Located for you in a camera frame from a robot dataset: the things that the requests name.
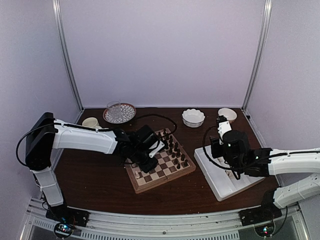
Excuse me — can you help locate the right aluminium frame post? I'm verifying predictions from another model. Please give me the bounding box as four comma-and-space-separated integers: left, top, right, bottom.
241, 0, 273, 112

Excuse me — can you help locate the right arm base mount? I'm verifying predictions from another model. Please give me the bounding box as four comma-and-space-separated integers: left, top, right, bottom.
238, 189, 288, 239

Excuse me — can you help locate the patterned brown rim plate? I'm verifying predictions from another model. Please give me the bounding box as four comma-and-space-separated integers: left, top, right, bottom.
102, 102, 137, 124

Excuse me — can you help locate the wooden chess board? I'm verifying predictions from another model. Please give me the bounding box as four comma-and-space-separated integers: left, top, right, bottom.
124, 127, 197, 195

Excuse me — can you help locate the white chess queen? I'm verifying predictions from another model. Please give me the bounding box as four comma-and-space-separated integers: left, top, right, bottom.
134, 171, 140, 179

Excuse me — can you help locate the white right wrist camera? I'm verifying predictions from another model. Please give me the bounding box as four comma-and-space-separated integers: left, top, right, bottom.
216, 115, 232, 145

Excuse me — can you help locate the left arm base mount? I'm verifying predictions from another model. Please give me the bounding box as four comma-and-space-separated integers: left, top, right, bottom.
43, 193, 90, 230

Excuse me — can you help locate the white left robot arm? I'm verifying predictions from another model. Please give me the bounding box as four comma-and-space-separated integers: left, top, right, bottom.
18, 112, 165, 222

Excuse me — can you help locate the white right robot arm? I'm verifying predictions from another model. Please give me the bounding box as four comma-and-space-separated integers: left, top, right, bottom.
208, 130, 320, 221

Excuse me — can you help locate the white scalloped bowl black rim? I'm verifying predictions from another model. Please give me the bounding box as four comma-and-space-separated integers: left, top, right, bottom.
181, 108, 206, 128

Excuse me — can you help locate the dark chess pieces row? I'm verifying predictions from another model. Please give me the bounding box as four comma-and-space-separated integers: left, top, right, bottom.
155, 134, 189, 165

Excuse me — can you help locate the aluminium frame post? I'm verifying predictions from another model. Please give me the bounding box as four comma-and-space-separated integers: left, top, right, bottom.
52, 0, 84, 112
241, 0, 273, 112

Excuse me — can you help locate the left aluminium frame post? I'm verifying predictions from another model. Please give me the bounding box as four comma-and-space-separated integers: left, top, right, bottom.
52, 0, 84, 112

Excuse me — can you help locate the cream round bowl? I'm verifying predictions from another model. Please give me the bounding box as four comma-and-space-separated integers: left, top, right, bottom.
218, 107, 238, 124

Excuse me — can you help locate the cream ceramic mug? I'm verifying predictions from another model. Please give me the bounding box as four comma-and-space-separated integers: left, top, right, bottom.
82, 117, 102, 129

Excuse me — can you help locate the clear drinking glass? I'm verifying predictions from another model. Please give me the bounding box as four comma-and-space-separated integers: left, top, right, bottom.
107, 100, 122, 120

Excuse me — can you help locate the white plastic divided tray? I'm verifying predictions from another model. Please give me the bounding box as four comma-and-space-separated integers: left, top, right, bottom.
194, 147, 265, 202

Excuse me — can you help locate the pile of white chess pieces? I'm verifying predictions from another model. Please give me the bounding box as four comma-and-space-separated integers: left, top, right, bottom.
225, 170, 232, 177

